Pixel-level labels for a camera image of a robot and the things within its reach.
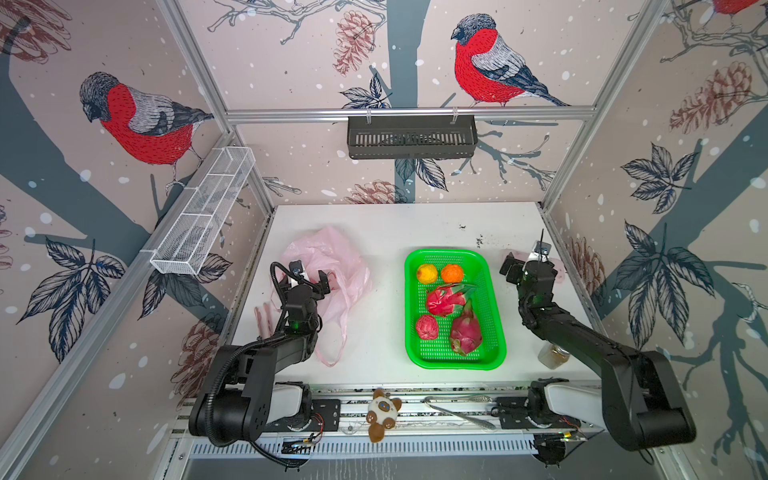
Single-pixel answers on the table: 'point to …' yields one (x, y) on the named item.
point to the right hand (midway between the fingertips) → (526, 260)
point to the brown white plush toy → (382, 413)
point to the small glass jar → (553, 356)
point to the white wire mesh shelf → (201, 211)
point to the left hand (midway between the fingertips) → (301, 271)
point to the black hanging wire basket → (411, 137)
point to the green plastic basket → (453, 315)
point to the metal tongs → (479, 423)
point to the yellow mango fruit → (427, 274)
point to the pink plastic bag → (348, 276)
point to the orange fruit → (452, 273)
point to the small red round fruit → (427, 327)
